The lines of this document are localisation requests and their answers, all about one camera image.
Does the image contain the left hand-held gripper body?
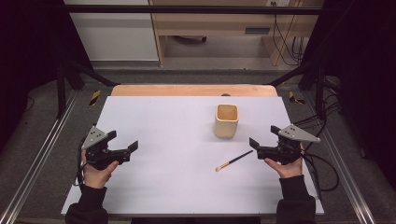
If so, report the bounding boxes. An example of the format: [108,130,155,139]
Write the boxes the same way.
[81,125,132,171]

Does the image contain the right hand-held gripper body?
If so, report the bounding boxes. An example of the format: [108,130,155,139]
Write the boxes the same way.
[257,123,322,166]

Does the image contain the square wooden cup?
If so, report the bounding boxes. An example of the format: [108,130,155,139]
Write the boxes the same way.
[213,103,240,140]

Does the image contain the person's right hand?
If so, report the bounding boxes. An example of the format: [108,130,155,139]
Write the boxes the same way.
[263,143,305,179]

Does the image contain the person's left hand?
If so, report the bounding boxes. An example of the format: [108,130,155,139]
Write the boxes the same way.
[80,148,120,189]

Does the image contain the yellow and black tape strip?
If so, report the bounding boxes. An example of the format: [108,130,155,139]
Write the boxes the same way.
[89,90,103,107]
[288,91,306,106]

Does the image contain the white board sheet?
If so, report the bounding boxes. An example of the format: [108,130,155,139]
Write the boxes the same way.
[61,95,325,217]

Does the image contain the wooden table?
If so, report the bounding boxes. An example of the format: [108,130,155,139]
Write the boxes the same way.
[110,84,278,98]

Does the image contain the white cabinet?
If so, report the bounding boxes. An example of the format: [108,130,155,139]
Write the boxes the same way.
[63,0,160,63]

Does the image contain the dark curtain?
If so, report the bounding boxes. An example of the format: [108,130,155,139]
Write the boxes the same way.
[301,0,396,190]
[0,0,93,153]

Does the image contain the black chair base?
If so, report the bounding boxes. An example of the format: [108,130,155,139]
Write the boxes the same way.
[172,35,208,44]

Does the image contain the light wooden desk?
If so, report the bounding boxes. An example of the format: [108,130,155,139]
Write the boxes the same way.
[148,0,325,67]

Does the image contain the left hand-held gripper black cable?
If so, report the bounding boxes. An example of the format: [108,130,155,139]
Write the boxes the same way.
[75,135,88,187]

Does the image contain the hand-held gripper black cable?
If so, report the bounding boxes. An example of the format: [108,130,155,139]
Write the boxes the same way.
[75,135,88,187]
[299,141,341,200]

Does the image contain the right hand-held gripper black cable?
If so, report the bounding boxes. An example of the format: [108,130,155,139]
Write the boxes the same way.
[299,141,341,200]

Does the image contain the black floor cables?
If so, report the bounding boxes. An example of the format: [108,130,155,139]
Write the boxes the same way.
[292,76,342,147]

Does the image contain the aluminium rail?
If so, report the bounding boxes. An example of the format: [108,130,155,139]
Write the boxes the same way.
[303,91,377,224]
[0,89,79,224]

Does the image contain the black metal frame post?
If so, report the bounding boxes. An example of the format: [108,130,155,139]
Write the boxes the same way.
[55,57,121,119]
[266,60,327,121]

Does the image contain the hanging black cables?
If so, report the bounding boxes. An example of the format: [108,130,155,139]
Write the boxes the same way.
[270,1,306,67]

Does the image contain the black metal frame crossbar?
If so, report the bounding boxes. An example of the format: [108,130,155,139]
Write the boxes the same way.
[61,5,325,16]

